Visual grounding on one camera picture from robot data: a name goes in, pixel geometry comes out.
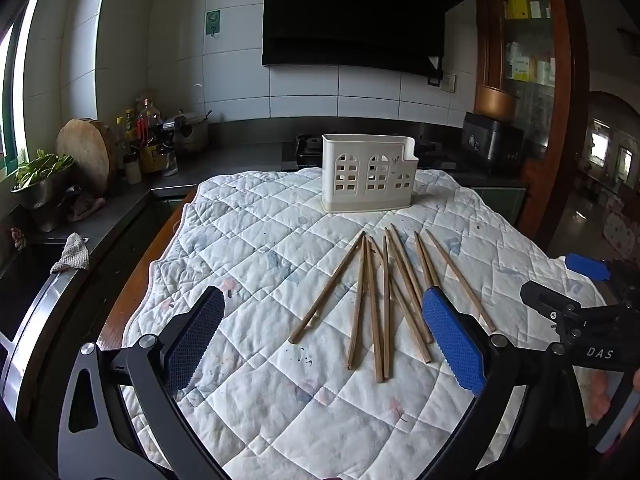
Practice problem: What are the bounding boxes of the black rice cooker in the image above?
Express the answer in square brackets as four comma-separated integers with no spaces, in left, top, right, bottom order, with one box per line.
[461,111,525,167]

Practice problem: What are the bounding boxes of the green leafy vegetables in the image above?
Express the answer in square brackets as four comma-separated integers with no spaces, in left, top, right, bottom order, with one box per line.
[12,149,76,191]

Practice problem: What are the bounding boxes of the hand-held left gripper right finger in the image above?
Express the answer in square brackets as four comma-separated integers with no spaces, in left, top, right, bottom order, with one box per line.
[421,286,588,480]

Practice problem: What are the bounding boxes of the small white jar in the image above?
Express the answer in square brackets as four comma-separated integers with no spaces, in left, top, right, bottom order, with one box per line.
[123,152,143,184]

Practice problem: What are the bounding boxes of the wooden glass-door cabinet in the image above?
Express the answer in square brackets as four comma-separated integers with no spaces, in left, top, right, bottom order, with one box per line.
[472,0,592,251]

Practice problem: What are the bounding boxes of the metal bowl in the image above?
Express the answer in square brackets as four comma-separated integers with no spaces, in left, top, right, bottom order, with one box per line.
[11,175,73,233]

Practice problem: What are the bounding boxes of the copper pot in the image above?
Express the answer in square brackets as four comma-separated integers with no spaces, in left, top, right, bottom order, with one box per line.
[474,85,521,121]

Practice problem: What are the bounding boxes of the white plastic utensil holder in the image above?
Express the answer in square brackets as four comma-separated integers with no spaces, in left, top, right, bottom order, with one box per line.
[320,133,420,212]

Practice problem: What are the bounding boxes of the yellow-capped bottle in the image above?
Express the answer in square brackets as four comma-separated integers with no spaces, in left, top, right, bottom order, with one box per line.
[115,116,132,162]

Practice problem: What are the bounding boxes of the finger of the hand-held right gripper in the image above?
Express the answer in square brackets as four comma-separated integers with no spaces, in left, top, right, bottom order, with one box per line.
[520,281,590,332]
[566,252,613,282]

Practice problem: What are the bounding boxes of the white quilted mat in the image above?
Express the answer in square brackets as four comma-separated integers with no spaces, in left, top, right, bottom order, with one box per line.
[97,166,608,480]

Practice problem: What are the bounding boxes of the metal cooking pot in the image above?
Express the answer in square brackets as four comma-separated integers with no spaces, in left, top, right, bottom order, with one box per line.
[167,111,212,155]

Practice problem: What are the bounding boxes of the grey dish rag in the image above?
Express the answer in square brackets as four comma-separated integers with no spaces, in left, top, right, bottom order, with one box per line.
[51,232,91,275]

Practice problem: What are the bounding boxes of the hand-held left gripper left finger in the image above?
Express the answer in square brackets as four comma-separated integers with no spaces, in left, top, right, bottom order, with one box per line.
[57,285,232,480]

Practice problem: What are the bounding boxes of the round wooden cutting board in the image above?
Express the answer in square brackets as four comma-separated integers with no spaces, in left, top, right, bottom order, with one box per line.
[56,118,117,196]

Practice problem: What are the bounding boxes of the kitchen window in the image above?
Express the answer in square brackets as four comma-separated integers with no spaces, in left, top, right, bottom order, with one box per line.
[0,0,47,173]

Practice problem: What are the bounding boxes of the ginger root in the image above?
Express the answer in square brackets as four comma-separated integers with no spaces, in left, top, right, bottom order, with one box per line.
[67,195,107,223]

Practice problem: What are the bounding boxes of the large oil bottle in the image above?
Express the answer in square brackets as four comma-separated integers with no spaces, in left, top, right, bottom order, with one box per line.
[136,99,166,174]

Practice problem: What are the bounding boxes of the black range hood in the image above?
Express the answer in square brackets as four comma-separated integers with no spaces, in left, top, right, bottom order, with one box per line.
[261,0,476,87]

